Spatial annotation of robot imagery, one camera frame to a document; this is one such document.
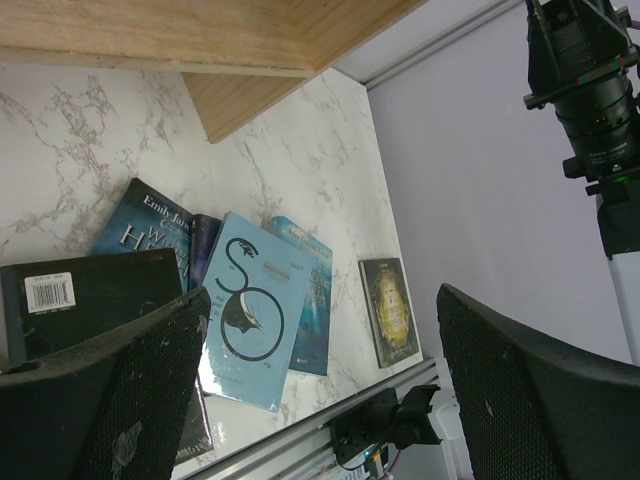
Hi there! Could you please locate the wooden two-tier shelf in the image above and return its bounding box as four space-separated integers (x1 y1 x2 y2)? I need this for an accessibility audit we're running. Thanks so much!
1 1 416 143

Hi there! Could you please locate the Robinson Crusoe purple book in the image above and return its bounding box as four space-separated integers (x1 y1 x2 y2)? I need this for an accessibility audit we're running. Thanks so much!
188 214 222 290

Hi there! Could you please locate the dark green gold book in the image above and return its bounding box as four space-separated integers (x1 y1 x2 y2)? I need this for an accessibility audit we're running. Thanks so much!
358 258 420 369

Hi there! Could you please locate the aluminium rail beam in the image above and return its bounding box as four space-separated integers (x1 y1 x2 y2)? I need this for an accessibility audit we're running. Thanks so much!
172 358 438 479

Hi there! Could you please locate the Wuthering Heights blue book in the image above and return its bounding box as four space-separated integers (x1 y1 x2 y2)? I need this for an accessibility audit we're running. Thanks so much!
89 178 193 293

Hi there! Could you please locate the teal underwater cover book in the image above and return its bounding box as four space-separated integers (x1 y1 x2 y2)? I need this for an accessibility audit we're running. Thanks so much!
267 216 333 376

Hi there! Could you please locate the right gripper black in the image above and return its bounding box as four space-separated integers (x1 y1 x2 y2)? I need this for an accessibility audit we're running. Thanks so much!
524 1 639 125

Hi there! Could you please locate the black book with barcode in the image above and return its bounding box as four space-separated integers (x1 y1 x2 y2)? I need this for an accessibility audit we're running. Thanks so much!
0 248 216 459

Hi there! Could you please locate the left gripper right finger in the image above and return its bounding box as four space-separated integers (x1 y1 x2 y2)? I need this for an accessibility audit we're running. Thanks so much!
436 284 639 479

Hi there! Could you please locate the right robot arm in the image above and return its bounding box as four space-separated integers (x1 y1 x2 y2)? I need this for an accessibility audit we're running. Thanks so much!
524 0 639 364

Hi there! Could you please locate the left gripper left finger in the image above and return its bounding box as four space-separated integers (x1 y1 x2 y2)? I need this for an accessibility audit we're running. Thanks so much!
1 287 211 479

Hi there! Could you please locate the light blue SO book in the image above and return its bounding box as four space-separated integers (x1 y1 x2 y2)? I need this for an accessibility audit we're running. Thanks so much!
199 212 313 412

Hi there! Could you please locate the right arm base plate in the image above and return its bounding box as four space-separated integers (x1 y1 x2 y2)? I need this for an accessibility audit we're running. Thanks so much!
328 385 441 467

